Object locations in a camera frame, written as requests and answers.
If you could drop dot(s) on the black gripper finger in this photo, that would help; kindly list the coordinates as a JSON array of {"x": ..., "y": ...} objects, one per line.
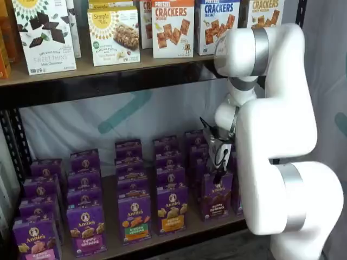
[{"x": 218, "y": 178}]

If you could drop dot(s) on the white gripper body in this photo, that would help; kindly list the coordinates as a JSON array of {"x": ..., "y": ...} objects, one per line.
[{"x": 223, "y": 147}]

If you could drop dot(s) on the purple Annie's box brown patch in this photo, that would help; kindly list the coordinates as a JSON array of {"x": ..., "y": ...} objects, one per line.
[
  {"x": 193, "y": 138},
  {"x": 198, "y": 151},
  {"x": 217, "y": 205},
  {"x": 199, "y": 168}
]

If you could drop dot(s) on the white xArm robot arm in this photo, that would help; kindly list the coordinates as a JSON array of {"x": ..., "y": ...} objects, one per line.
[{"x": 284, "y": 122}]

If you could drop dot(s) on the purple Annie's box teal patch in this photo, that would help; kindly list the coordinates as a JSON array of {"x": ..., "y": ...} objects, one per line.
[
  {"x": 238, "y": 195},
  {"x": 234, "y": 162}
]

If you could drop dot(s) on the purple Annie's box orange patch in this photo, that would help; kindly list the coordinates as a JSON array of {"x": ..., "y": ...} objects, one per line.
[
  {"x": 170, "y": 177},
  {"x": 165, "y": 145},
  {"x": 172, "y": 211},
  {"x": 169, "y": 159}
]

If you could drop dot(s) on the purple Annie's box green patch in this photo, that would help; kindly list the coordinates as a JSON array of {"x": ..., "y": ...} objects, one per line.
[
  {"x": 130, "y": 168},
  {"x": 128, "y": 149},
  {"x": 134, "y": 219},
  {"x": 132, "y": 187}
]

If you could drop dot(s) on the blue pretzel crackers box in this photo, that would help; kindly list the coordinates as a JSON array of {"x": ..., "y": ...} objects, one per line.
[{"x": 208, "y": 27}]

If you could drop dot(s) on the orange pretzel crackers box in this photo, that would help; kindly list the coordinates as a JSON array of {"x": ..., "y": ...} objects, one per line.
[
  {"x": 173, "y": 29},
  {"x": 146, "y": 27}
]

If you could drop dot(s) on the purple Annie's box magenta patch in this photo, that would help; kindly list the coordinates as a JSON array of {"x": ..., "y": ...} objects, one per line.
[
  {"x": 84, "y": 197},
  {"x": 85, "y": 161},
  {"x": 84, "y": 180},
  {"x": 86, "y": 230}
]

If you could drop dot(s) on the yellow pretzel crackers box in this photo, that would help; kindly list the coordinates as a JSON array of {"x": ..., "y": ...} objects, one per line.
[{"x": 265, "y": 13}]

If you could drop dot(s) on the Simple Mills bar box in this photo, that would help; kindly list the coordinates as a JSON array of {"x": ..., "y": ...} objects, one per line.
[
  {"x": 114, "y": 38},
  {"x": 111, "y": 4}
]

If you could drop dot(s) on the purple Annie's box pink patch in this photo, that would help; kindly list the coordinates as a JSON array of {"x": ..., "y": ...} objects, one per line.
[
  {"x": 35, "y": 238},
  {"x": 38, "y": 207},
  {"x": 40, "y": 188},
  {"x": 46, "y": 169}
]

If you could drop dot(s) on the white Sweet Thins box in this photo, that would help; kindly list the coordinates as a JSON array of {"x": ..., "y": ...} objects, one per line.
[
  {"x": 74, "y": 32},
  {"x": 46, "y": 40}
]

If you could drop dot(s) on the orange cookie box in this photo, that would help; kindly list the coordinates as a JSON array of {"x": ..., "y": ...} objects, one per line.
[
  {"x": 4, "y": 65},
  {"x": 11, "y": 35}
]

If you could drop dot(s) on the white backdrop sheet teal print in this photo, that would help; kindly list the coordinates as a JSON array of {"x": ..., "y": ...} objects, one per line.
[{"x": 162, "y": 113}]

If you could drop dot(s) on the black metal shelving rack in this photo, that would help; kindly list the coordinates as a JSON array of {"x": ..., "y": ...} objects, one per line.
[{"x": 108, "y": 84}]

